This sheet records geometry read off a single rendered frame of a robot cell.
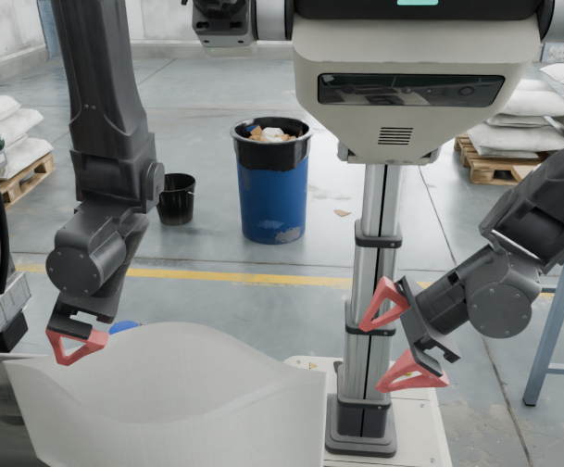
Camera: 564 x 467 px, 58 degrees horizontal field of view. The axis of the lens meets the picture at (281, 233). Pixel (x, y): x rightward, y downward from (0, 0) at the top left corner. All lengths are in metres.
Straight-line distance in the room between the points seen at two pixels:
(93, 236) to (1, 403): 0.98
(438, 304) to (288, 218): 2.39
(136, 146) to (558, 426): 1.96
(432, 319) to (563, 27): 0.52
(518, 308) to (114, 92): 0.42
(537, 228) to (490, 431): 1.60
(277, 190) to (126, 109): 2.37
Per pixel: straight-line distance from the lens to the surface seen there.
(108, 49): 0.48
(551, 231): 0.58
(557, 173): 0.55
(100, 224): 0.53
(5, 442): 1.57
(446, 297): 0.60
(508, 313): 0.53
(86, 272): 0.53
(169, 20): 8.94
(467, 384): 2.27
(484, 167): 4.03
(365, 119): 0.97
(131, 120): 0.52
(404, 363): 0.59
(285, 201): 2.90
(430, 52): 0.86
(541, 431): 2.20
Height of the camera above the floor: 1.53
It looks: 29 degrees down
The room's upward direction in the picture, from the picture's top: 1 degrees counter-clockwise
